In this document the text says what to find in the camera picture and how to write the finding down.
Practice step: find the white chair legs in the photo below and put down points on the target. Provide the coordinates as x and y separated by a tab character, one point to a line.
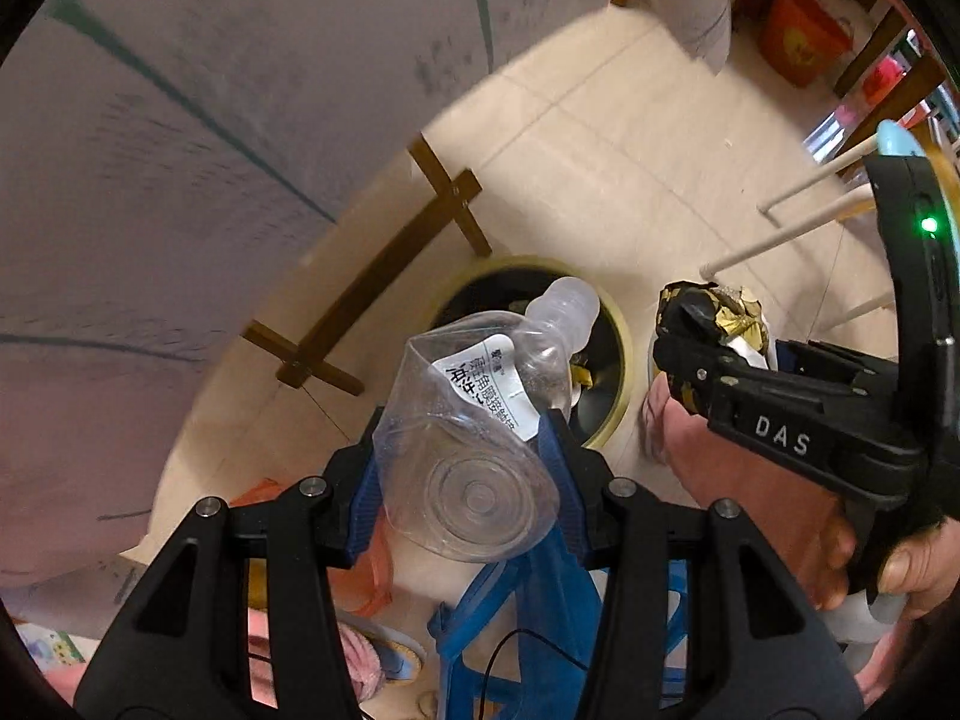
787	238

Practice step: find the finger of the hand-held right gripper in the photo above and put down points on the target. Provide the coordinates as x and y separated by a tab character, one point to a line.
690	360

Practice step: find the black trash bin yellow rim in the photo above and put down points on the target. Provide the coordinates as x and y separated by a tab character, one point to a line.
480	300

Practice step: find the person's right hand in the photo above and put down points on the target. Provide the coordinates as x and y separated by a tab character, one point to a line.
911	566

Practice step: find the yellow foil snack wrapper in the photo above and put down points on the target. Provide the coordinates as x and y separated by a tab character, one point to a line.
739	315

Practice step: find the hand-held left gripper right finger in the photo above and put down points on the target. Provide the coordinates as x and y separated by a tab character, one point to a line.
559	480

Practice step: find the orange plastic bag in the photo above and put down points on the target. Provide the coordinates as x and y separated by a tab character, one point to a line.
371	577

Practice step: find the pink fluffy slipper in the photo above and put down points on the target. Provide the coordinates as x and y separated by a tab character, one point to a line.
360	660

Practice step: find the blue plastic stool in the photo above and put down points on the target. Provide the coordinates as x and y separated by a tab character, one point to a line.
555	615

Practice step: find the red plastic bucket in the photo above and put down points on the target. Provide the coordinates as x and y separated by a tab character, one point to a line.
802	37

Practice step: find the tree-print tablecloth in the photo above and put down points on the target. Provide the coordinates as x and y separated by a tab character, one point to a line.
187	165

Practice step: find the clear plastic bottle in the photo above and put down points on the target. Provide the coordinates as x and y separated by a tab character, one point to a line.
465	495

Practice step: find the wooden table base frame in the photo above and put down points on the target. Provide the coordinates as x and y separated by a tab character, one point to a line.
420	240

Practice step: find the person's pink trouser leg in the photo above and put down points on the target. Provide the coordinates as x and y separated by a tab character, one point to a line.
750	480

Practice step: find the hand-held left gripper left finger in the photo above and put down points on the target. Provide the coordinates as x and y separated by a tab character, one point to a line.
360	495

